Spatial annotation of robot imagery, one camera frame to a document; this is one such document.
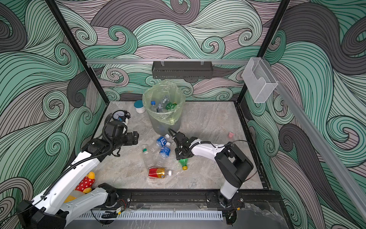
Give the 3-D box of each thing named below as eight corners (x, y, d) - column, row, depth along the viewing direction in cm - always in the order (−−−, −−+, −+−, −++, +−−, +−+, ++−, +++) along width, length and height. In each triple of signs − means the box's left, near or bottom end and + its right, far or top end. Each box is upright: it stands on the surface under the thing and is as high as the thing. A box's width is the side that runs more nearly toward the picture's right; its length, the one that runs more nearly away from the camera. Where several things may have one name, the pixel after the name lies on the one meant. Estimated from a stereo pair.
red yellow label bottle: (149, 179, 82) (147, 176, 78) (150, 170, 85) (148, 167, 81) (171, 179, 82) (171, 176, 78) (171, 170, 85) (171, 167, 81)
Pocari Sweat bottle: (159, 158, 88) (159, 155, 85) (161, 145, 94) (160, 142, 91) (170, 158, 88) (170, 155, 85) (171, 145, 94) (170, 142, 91)
